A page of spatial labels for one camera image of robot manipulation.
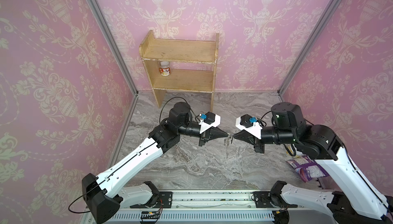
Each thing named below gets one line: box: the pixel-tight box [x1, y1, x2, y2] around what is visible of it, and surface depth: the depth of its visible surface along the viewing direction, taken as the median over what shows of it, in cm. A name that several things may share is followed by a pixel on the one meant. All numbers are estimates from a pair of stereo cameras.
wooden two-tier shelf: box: [139, 30, 220, 112], surface depth 89 cm
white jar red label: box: [159, 60, 171, 77], surface depth 102 cm
